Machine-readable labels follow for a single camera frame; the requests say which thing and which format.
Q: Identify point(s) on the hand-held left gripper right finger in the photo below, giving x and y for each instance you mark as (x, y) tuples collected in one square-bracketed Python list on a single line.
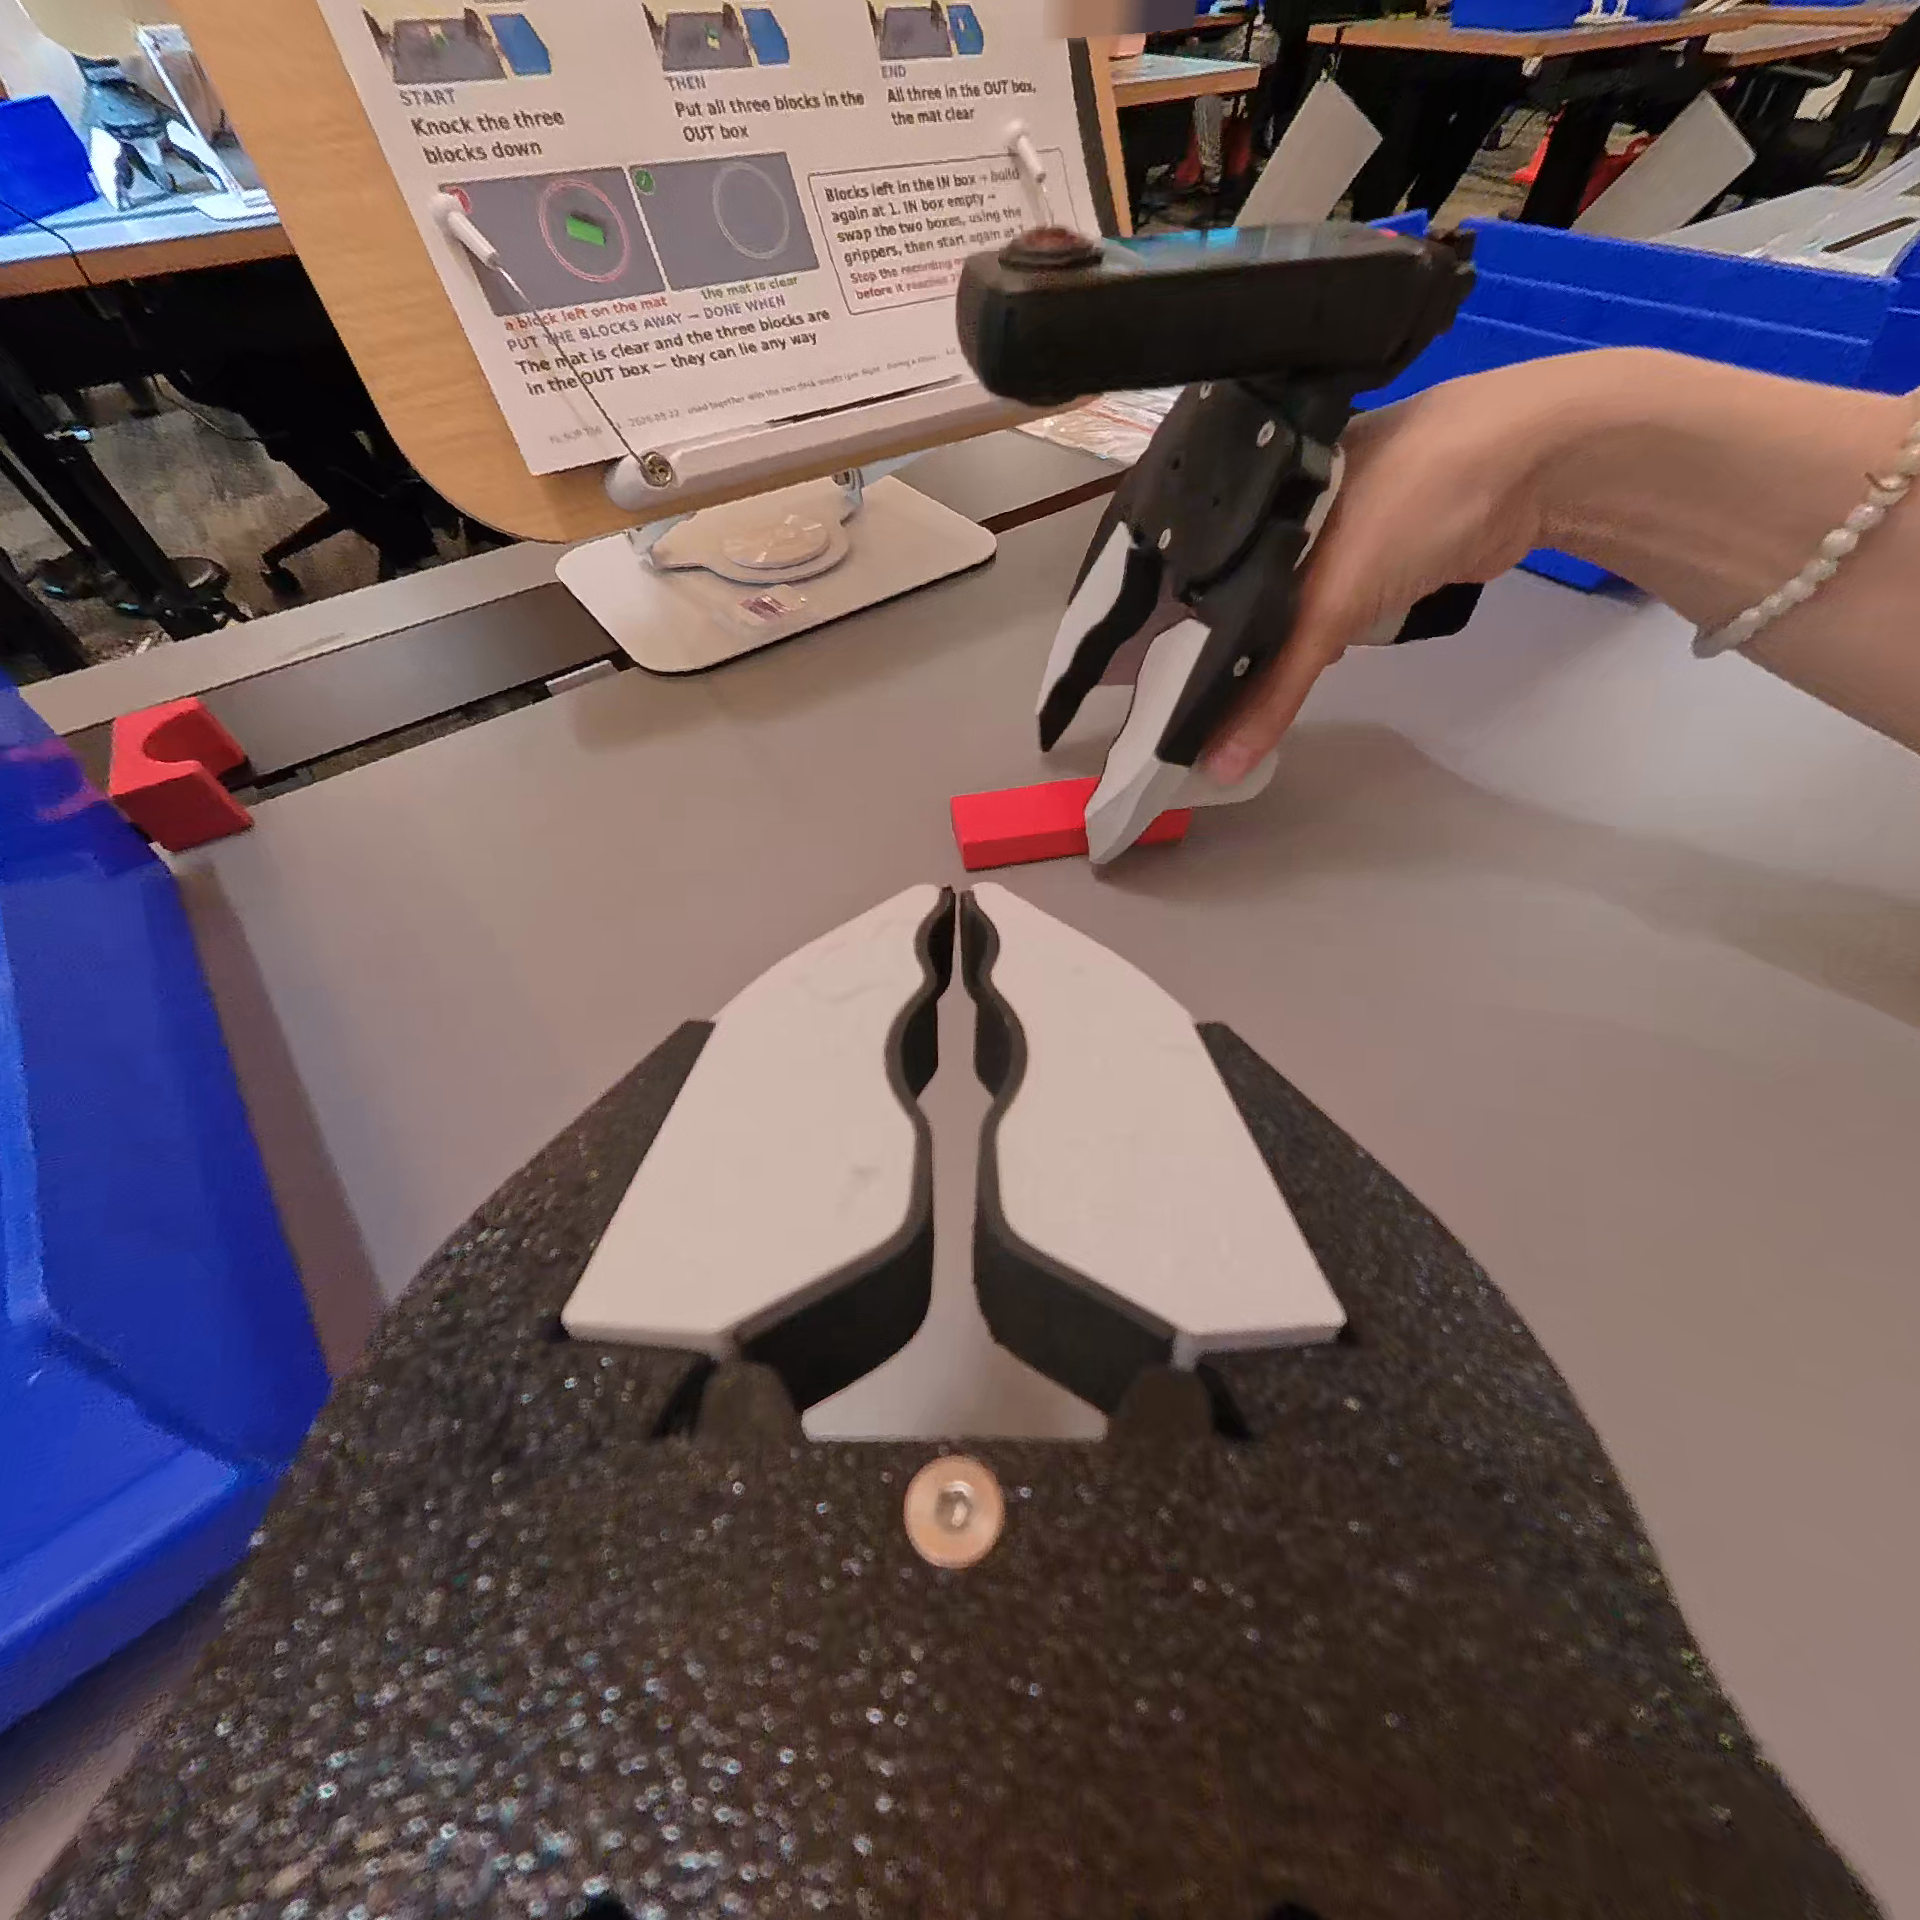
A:
[(1155, 1172)]

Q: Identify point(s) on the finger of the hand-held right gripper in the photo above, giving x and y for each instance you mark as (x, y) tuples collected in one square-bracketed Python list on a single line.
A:
[(1147, 750), (1089, 629)]

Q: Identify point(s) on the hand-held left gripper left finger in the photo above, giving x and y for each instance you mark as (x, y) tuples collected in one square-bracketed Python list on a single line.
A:
[(763, 1172)]

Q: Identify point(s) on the red plank block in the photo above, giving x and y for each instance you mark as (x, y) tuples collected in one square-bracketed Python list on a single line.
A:
[(1020, 826)]

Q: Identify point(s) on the blue plastic bin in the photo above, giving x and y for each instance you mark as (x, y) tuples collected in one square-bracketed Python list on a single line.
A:
[(1530, 13), (118, 1200), (1650, 300)]

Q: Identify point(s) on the red arch block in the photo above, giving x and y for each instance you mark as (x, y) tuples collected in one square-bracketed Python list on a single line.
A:
[(180, 796)]

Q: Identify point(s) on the person's right hand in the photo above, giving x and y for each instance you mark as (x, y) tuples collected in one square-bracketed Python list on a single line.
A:
[(1500, 494)]

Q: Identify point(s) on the label sheet in plastic sleeve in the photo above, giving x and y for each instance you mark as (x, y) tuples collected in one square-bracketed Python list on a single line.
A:
[(1094, 428)]

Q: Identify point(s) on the grey hanging panel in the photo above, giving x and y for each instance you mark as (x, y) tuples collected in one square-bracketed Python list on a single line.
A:
[(1305, 159), (1664, 173)]

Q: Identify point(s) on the instruction sheet on wooden stand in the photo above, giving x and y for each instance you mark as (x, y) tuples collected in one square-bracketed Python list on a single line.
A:
[(840, 599)]

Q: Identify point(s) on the wooden-top desk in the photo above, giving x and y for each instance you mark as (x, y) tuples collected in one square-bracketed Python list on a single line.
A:
[(1500, 38)]

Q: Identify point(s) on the printed instruction sheet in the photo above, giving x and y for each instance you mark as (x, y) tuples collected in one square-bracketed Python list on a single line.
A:
[(675, 224)]

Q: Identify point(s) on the grey slotted desk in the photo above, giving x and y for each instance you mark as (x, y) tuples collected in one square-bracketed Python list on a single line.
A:
[(1798, 234)]

